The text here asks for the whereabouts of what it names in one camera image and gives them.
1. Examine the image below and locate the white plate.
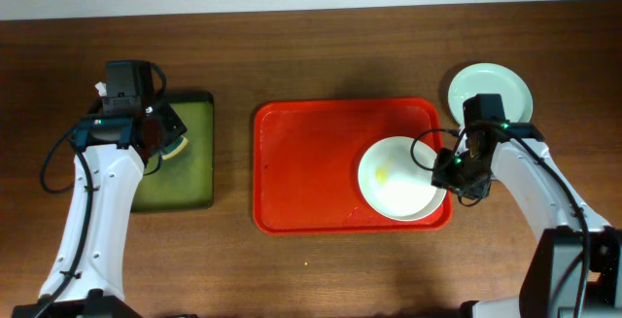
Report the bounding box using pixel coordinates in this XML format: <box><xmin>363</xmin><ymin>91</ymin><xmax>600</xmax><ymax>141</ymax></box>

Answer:
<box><xmin>358</xmin><ymin>136</ymin><xmax>446</xmax><ymax>222</ymax></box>

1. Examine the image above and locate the red plastic tray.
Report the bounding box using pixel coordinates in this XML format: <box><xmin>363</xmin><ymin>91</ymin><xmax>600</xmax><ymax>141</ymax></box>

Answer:
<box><xmin>252</xmin><ymin>97</ymin><xmax>452</xmax><ymax>235</ymax></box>

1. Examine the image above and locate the green and yellow sponge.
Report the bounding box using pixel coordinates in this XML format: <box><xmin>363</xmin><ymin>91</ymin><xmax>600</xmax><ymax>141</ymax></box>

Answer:
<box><xmin>161</xmin><ymin>136</ymin><xmax>189</xmax><ymax>160</ymax></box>

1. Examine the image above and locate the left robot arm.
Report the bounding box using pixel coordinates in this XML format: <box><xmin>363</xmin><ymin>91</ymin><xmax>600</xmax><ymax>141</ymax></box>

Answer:
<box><xmin>12</xmin><ymin>60</ymin><xmax>187</xmax><ymax>317</ymax></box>

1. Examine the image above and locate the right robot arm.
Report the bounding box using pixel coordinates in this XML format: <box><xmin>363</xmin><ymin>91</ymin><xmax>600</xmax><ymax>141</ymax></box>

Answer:
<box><xmin>432</xmin><ymin>94</ymin><xmax>621</xmax><ymax>318</ymax></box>

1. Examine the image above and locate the black tray with green mat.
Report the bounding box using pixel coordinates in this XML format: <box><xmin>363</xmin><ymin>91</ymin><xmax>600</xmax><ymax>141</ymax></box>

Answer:
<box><xmin>131</xmin><ymin>92</ymin><xmax>215</xmax><ymax>213</ymax></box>

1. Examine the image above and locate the mint green plate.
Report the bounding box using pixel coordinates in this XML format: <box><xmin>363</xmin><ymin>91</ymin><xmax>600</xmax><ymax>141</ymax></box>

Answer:
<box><xmin>447</xmin><ymin>63</ymin><xmax>534</xmax><ymax>125</ymax></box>

